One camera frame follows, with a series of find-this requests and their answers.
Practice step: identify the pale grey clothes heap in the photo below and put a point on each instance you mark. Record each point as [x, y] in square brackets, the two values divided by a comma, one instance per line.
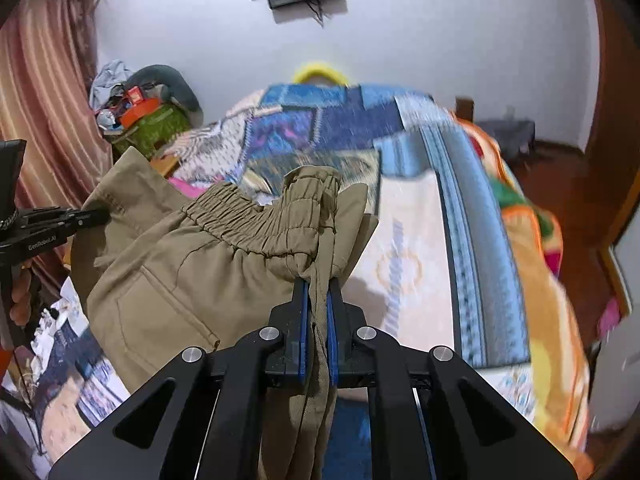
[110, 77]

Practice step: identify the orange floral fleece blanket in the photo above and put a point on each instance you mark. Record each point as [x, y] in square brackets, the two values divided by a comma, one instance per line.
[540, 270]

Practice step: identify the small pink object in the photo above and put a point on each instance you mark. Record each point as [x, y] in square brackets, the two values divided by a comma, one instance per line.
[609, 315]

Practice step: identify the wooden door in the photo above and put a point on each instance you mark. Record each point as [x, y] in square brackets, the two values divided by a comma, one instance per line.
[615, 110]

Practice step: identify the striped pink curtain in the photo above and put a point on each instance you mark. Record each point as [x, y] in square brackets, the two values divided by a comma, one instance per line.
[45, 110]

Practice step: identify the green storage bag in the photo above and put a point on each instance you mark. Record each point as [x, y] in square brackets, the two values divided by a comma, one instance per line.
[155, 129]

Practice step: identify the white door with pink stickers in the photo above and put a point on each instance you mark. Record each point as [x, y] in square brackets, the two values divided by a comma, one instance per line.
[629, 270]

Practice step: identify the blue patchwork blanket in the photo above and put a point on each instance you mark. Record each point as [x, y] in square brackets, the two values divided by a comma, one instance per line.
[415, 260]

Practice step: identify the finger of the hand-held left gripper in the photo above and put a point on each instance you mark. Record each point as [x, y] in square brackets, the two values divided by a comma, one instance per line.
[90, 219]

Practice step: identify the grey long pillow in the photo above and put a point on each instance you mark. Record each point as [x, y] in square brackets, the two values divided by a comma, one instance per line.
[180, 85]

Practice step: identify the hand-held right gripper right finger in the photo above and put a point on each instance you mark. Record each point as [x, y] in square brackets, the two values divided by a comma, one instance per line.
[331, 332]

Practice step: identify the wooden bedpost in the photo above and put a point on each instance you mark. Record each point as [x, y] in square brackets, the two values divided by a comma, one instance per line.
[464, 110]

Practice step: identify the orange striped cloth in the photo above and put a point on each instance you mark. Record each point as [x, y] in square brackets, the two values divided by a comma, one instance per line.
[210, 145]

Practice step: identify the yellow hoop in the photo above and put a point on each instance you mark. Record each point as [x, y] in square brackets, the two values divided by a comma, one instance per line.
[320, 66]

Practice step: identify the orange box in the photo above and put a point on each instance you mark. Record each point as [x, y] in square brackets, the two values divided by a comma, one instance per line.
[141, 111]

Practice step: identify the brown sheer curtain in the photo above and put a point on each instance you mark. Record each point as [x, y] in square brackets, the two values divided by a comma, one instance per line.
[82, 35]

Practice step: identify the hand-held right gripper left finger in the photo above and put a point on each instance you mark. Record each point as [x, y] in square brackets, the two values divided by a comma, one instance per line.
[301, 320]

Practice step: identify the grey backpack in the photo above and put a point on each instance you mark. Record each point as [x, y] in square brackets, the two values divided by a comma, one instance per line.
[505, 134]

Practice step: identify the pink cloth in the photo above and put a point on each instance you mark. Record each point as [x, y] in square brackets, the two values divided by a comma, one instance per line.
[187, 187]

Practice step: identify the person's left hand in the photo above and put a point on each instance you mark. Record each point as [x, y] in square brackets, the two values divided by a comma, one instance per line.
[22, 305]

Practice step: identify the white plastic appliance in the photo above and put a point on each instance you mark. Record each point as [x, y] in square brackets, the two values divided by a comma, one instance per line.
[615, 375]

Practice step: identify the khaki pants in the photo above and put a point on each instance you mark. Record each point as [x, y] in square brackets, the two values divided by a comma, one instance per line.
[165, 270]

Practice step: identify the red and white box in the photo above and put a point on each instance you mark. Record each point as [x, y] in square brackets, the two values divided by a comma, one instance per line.
[135, 95]

